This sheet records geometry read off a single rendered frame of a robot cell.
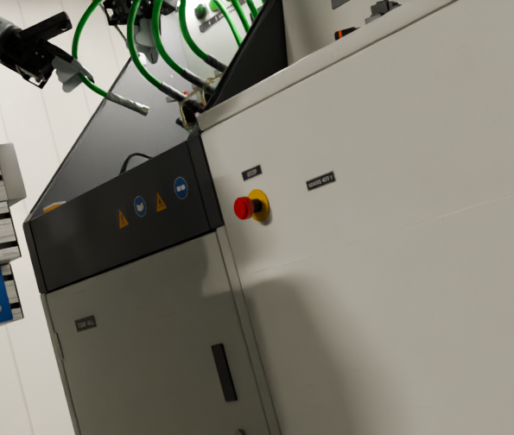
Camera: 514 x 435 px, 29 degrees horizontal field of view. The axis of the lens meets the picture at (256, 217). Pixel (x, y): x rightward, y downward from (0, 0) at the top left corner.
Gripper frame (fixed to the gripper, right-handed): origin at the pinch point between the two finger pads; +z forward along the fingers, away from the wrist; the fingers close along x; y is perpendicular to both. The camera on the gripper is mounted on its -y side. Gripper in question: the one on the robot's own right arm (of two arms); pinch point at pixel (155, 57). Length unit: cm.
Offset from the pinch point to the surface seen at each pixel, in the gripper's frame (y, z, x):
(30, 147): -71, -28, -193
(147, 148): -13.5, 12.5, -30.9
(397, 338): 22, 65, 67
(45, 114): -81, -41, -193
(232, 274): 22, 49, 34
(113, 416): 22, 70, -16
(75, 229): 21.7, 31.1, -12.3
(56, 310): 22, 46, -29
